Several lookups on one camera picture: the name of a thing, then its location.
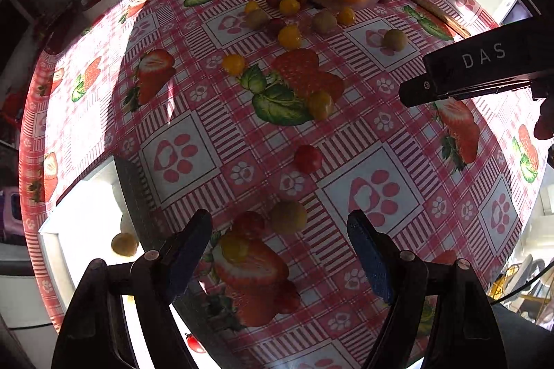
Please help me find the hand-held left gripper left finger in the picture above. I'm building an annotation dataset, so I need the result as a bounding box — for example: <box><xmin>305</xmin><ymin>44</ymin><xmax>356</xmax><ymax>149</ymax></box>
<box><xmin>51</xmin><ymin>209</ymin><xmax>214</xmax><ymax>369</ymax></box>

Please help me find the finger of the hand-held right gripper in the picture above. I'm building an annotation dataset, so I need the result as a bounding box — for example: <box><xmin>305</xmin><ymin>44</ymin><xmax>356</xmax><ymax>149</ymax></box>
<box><xmin>397</xmin><ymin>75</ymin><xmax>534</xmax><ymax>108</ymax></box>

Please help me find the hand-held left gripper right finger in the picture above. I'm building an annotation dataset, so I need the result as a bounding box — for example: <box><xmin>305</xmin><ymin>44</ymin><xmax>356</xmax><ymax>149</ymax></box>
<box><xmin>347</xmin><ymin>209</ymin><xmax>508</xmax><ymax>369</ymax></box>

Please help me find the person's right hand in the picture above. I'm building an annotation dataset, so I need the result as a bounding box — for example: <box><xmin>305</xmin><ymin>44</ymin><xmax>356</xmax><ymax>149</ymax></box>
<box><xmin>533</xmin><ymin>95</ymin><xmax>554</xmax><ymax>141</ymax></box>

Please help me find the green round plum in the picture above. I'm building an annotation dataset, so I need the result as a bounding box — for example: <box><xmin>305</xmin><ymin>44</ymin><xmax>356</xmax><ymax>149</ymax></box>
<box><xmin>271</xmin><ymin>200</ymin><xmax>308</xmax><ymax>235</ymax></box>
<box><xmin>312</xmin><ymin>10</ymin><xmax>338</xmax><ymax>34</ymax></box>
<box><xmin>381</xmin><ymin>28</ymin><xmax>408</xmax><ymax>52</ymax></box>
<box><xmin>246</xmin><ymin>9</ymin><xmax>269</xmax><ymax>29</ymax></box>

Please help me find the green-brown fruit on tray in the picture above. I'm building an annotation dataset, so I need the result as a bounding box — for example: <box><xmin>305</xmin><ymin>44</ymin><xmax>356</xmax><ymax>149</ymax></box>
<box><xmin>111</xmin><ymin>232</ymin><xmax>140</xmax><ymax>257</ymax></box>

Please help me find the wooden stick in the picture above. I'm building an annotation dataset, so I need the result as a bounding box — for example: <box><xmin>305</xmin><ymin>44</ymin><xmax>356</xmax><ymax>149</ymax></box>
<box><xmin>396</xmin><ymin>0</ymin><xmax>471</xmax><ymax>39</ymax></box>

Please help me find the white plastic tray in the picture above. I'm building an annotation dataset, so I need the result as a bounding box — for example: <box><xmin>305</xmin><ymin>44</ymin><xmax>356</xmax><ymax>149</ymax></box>
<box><xmin>38</xmin><ymin>155</ymin><xmax>217</xmax><ymax>369</ymax></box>

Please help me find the strawberry print checked tablecloth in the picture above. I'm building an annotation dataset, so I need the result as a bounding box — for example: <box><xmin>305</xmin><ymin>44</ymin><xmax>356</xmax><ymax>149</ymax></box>
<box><xmin>18</xmin><ymin>0</ymin><xmax>548</xmax><ymax>369</ymax></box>

